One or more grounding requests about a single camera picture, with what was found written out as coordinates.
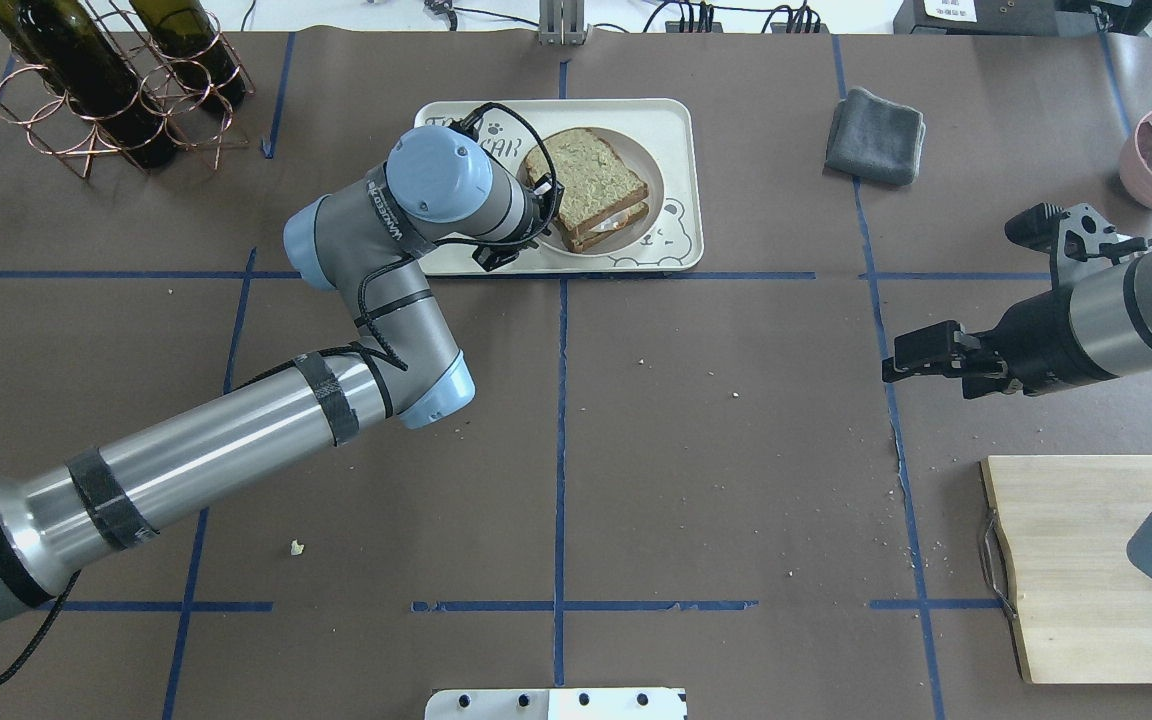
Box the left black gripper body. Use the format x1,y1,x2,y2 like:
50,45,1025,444
521,179,564,249

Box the aluminium frame post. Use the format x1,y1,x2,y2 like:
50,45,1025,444
538,0,589,46

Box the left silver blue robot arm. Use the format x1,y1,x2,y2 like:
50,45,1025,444
0,126,563,623

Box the dark green wine bottle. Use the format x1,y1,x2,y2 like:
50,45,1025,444
0,1,177,169

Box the black power strip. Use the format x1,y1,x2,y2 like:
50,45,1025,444
641,1,829,35

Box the cream bear tray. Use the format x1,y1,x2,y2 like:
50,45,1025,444
414,97,704,275

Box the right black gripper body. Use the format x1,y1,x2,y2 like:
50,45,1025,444
963,295,1112,397

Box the white round plate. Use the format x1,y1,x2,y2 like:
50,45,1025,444
538,126,666,258

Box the wooden cutting board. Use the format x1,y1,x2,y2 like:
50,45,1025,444
980,455,1152,685

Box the white camera stand post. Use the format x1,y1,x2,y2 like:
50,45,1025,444
424,687,689,719

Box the grey folded cloth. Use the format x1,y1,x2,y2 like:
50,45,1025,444
824,88,925,187

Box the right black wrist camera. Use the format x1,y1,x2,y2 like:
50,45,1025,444
1005,203,1149,291

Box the black box device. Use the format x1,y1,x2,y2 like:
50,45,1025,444
892,0,1059,37

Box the copper wire bottle rack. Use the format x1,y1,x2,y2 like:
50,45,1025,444
0,1,253,179

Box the fried egg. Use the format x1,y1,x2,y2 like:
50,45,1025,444
590,202,646,234

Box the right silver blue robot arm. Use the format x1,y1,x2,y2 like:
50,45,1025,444
881,251,1152,579

